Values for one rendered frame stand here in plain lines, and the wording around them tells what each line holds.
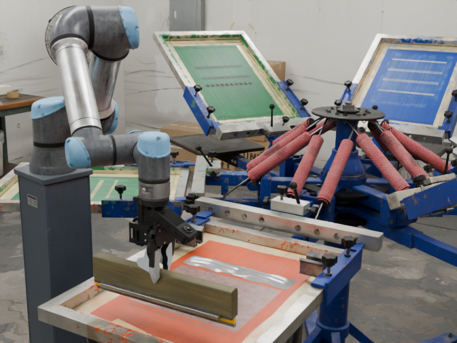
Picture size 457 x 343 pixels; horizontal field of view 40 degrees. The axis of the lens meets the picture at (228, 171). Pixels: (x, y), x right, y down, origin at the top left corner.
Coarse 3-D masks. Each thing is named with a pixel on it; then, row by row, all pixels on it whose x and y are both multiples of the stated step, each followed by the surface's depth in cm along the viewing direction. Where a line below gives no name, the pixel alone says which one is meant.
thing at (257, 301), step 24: (264, 264) 197; (288, 264) 197; (240, 288) 181; (264, 288) 181; (240, 312) 167; (264, 312) 167; (168, 336) 154; (192, 336) 155; (216, 336) 155; (240, 336) 155
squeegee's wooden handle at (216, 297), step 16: (96, 256) 162; (112, 256) 162; (96, 272) 164; (112, 272) 161; (128, 272) 158; (144, 272) 155; (160, 272) 154; (176, 272) 154; (144, 288) 157; (160, 288) 154; (176, 288) 152; (192, 288) 150; (208, 288) 147; (224, 288) 146; (192, 304) 151; (208, 304) 149; (224, 304) 146
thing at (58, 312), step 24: (240, 240) 216; (264, 240) 211; (288, 240) 207; (72, 288) 171; (96, 288) 174; (312, 288) 174; (48, 312) 158; (72, 312) 158; (288, 312) 160; (312, 312) 168; (96, 336) 152; (120, 336) 148; (144, 336) 147; (264, 336) 149; (288, 336) 155
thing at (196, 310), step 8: (112, 288) 160; (120, 288) 160; (128, 288) 160; (136, 296) 157; (144, 296) 156; (152, 296) 156; (168, 304) 153; (176, 304) 152; (184, 304) 152; (192, 312) 150; (200, 312) 149; (208, 312) 148
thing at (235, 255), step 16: (208, 256) 202; (224, 256) 202; (240, 256) 203; (256, 256) 203; (192, 272) 190; (208, 272) 190; (112, 304) 170; (112, 320) 161; (128, 320) 162; (144, 320) 162; (160, 320) 162
